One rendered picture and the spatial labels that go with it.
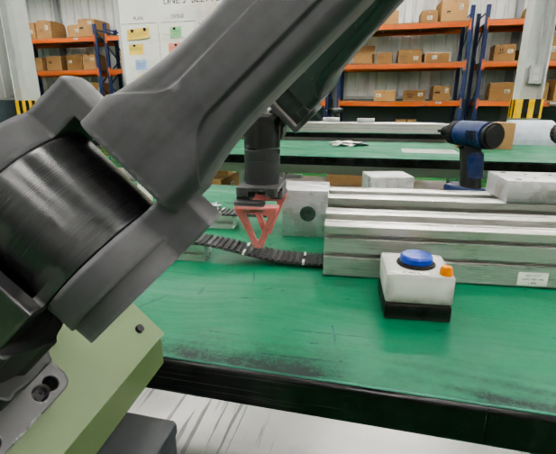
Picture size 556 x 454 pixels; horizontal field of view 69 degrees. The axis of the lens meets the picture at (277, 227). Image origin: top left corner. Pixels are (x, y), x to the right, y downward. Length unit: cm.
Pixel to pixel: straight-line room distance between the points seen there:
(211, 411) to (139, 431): 87
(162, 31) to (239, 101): 377
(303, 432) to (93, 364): 87
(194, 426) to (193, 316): 71
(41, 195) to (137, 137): 5
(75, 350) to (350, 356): 26
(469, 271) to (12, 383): 57
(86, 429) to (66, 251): 18
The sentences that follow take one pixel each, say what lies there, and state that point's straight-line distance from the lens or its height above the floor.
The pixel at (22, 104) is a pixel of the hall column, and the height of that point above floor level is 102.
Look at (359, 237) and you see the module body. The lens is 63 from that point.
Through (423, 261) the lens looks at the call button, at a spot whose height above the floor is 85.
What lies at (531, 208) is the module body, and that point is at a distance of 87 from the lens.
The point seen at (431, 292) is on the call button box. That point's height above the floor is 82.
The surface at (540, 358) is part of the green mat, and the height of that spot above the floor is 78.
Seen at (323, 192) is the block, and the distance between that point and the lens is 79.
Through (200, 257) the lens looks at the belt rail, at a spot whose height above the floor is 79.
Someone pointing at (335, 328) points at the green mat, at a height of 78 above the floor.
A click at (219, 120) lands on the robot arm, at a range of 20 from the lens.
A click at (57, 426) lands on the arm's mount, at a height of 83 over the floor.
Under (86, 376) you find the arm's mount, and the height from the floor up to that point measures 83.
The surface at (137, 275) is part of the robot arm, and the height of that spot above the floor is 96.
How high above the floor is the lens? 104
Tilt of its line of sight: 17 degrees down
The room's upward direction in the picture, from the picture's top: straight up
